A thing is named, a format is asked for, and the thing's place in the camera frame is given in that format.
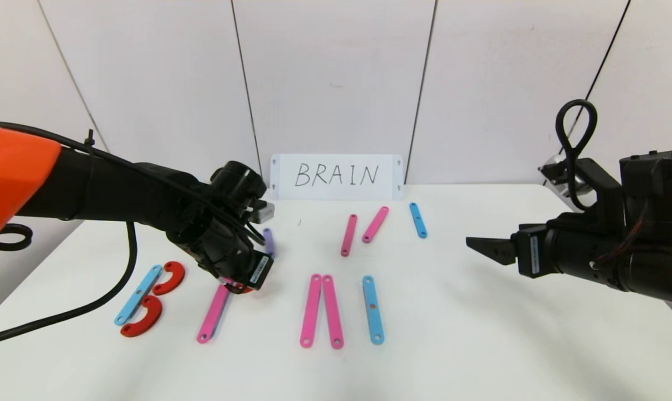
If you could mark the pink short flat bar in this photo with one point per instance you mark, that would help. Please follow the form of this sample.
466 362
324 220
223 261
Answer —
375 224

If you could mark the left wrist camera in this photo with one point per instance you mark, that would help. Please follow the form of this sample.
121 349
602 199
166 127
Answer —
263 211

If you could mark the cyan short flat bar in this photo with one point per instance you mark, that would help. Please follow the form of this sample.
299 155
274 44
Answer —
418 220

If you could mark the purple short bar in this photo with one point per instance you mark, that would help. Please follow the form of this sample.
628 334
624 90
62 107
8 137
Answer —
270 242

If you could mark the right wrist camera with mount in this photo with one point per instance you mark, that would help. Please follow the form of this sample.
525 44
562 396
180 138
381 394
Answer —
597 184

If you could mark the cyan long flat bar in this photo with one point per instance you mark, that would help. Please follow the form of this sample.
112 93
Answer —
373 317
138 295

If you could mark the white BRAIN sign board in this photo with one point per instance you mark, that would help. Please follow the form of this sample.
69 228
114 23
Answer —
336 160

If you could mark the large red arc piece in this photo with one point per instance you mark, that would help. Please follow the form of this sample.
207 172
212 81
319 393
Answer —
149 317
177 274

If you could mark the small red arc piece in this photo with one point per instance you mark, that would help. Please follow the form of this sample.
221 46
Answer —
245 289

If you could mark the pink long bar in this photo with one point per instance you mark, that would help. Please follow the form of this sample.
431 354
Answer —
213 314
311 310
332 312
349 235

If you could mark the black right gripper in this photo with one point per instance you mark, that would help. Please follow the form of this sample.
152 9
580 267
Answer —
531 253

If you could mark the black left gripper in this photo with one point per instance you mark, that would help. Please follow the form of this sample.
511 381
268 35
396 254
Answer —
259 272

